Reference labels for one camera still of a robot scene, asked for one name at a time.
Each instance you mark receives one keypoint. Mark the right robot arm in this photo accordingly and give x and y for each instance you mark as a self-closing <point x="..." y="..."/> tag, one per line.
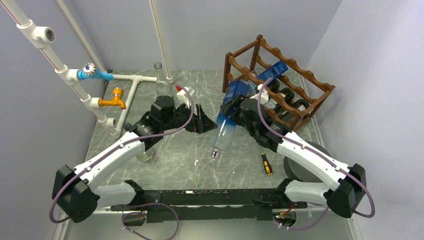
<point x="341" y="187"/>

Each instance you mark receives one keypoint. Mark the yellow black screwdriver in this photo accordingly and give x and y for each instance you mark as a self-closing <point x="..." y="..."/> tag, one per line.
<point x="266" y="164"/>

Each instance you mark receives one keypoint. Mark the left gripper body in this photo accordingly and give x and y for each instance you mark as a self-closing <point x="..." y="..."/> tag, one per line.
<point x="180" y="117"/>

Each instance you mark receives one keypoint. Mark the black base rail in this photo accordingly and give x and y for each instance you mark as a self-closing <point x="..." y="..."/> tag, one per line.
<point x="210" y="204"/>

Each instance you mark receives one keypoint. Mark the clear tall empty bottle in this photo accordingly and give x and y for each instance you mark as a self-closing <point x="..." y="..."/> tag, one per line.
<point x="163" y="86"/>

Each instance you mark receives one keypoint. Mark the labelled dark wine bottle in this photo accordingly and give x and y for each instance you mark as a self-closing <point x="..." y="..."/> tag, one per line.
<point x="274" y="85"/>

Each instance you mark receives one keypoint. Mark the clear lying bottle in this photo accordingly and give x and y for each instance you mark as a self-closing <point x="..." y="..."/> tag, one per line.
<point x="147" y="154"/>

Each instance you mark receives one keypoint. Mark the dark green wine bottle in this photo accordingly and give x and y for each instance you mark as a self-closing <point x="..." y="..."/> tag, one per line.
<point x="300" y="104"/>

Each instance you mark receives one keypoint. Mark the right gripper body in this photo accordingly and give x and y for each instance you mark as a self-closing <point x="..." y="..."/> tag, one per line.
<point x="238" y="113"/>

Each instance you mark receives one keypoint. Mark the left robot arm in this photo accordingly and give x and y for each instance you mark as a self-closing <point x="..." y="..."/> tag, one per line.
<point x="78" y="190"/>

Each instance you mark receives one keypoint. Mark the white pvc pipe frame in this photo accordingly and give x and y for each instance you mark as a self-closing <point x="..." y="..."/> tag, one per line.
<point x="42" y="37"/>

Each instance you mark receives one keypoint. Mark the orange brass tap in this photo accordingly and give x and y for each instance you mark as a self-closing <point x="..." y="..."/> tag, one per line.
<point x="116" y="101"/>

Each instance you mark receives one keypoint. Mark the blue square bottle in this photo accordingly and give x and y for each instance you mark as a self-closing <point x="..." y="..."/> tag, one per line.
<point x="273" y="72"/>

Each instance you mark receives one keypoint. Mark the clear stoppered glass bottle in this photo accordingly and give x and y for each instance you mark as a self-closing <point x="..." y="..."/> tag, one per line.
<point x="226" y="127"/>

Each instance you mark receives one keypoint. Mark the blue tap valve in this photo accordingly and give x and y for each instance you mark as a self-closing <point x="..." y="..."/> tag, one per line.
<point x="91" y="71"/>

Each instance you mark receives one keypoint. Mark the wooden wine rack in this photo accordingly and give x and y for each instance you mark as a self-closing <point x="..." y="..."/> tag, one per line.
<point x="234" y="71"/>

